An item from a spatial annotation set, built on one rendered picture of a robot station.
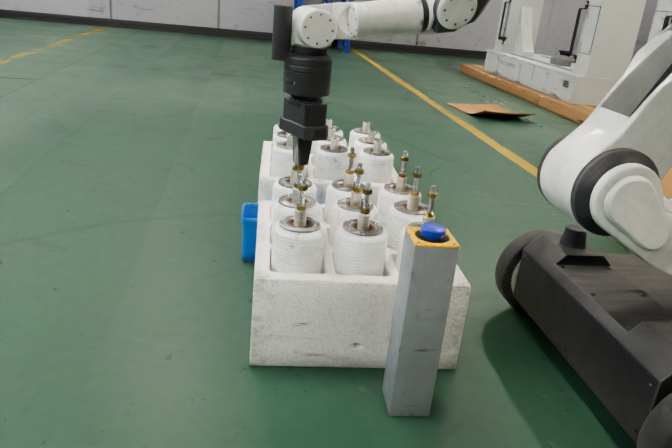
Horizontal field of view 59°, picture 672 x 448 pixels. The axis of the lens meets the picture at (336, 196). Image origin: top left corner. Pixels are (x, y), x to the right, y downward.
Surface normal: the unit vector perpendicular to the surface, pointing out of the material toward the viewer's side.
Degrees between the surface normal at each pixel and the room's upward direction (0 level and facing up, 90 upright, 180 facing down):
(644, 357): 46
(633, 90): 90
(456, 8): 108
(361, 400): 0
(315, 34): 90
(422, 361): 90
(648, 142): 90
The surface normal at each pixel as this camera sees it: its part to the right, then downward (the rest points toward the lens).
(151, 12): 0.14, 0.34
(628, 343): -0.64, -0.69
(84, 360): 0.10, -0.94
